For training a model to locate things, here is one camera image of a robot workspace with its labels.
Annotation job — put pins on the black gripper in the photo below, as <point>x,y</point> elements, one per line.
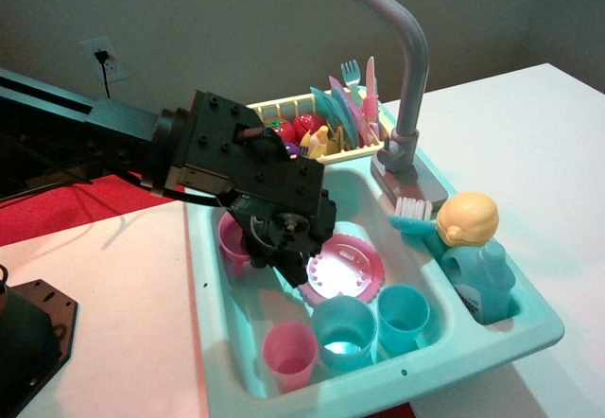
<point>287,241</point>

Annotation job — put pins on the pink cup with handle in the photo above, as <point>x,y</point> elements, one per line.
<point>231,243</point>

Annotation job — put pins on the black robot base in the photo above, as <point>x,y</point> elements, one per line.
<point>37,332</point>

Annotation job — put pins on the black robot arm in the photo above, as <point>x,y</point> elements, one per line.
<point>216,153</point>

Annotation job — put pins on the small pink cup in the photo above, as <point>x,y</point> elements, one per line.
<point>291,351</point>

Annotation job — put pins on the large teal cup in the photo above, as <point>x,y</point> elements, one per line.
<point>345,329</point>

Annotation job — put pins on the teal toy sink unit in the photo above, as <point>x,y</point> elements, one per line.
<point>236,312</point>

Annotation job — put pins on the small teal cup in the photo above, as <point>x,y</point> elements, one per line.
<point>403,313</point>

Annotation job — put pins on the pink toy plate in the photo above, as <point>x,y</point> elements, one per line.
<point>346,265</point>

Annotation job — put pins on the purple toy fruit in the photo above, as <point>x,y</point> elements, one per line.
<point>293,150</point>

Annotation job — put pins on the yellow toy banana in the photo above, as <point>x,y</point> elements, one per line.
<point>317,144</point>

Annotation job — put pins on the red toy tomato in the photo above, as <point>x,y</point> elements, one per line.
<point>281,128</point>

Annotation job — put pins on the red toy apple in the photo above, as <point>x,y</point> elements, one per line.
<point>307,122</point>

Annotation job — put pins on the yellow dish rack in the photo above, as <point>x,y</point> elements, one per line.
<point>290,107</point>

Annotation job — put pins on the teal dish brush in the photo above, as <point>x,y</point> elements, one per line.
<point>413,217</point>

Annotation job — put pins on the blue toy plate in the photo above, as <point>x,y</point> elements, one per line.
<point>349,124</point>

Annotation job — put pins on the grey toy faucet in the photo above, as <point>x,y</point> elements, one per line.
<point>396,167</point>

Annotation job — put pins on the teal toy plate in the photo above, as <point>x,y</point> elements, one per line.
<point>328,108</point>

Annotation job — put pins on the teal bottle yellow cap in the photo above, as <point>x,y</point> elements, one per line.
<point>473,261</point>

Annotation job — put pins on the red cloth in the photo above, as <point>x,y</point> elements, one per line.
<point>72,206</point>

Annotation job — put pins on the teal toy fork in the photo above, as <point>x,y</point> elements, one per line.
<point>351,74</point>

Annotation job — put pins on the pink toy knife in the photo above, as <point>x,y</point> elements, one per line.
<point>370,102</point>

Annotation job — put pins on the white wall outlet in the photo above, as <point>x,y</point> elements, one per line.
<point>101,54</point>

